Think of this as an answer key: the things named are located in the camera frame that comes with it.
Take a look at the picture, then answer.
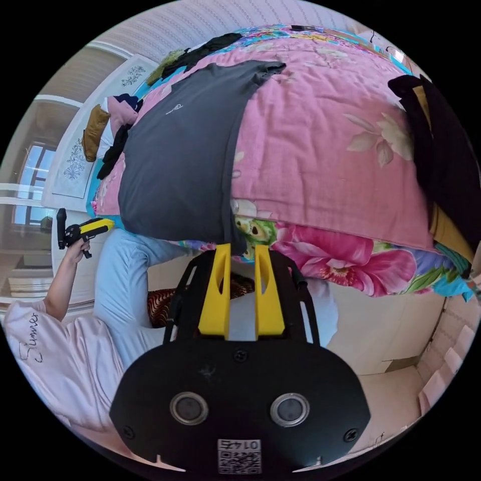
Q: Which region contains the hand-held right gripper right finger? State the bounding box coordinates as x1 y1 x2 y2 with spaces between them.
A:
254 245 287 338

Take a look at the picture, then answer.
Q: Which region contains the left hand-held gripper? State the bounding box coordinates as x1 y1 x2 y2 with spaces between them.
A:
63 217 116 260

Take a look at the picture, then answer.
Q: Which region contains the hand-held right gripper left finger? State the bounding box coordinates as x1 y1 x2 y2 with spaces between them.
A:
198 243 232 338

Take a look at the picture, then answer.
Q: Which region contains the gray short sleeve shirt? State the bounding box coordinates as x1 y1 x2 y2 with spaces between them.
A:
117 60 288 257

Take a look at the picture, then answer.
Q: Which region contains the person's left forearm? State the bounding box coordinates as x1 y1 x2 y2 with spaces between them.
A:
44 257 82 322

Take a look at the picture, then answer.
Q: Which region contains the person's left hand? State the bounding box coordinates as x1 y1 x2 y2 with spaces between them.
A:
64 238 92 265

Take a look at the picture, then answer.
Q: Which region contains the brown patterned floor mat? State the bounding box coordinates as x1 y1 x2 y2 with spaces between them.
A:
147 273 256 329

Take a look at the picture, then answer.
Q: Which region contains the white carved headboard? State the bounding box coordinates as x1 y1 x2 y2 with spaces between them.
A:
40 52 160 211

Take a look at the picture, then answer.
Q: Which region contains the window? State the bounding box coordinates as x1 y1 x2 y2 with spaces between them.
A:
10 142 58 227

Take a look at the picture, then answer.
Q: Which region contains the brown cushion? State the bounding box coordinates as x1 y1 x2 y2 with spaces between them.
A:
82 104 112 163

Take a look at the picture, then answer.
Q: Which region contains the pink and navy pile of clothes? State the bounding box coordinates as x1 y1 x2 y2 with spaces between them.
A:
97 94 146 181

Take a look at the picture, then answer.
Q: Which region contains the person's body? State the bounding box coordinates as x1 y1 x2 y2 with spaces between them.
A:
3 227 340 457

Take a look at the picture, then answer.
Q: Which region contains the bed with pink floral quilt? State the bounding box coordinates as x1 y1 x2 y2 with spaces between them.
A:
85 23 476 302

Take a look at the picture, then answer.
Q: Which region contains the black and green pile of clothes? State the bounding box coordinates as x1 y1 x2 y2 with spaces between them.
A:
145 33 244 87

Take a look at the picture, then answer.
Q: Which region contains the black and yellow pile of clothes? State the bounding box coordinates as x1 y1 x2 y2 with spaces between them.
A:
387 74 481 280

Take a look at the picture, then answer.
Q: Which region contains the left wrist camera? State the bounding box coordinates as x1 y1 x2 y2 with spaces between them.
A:
56 208 69 251

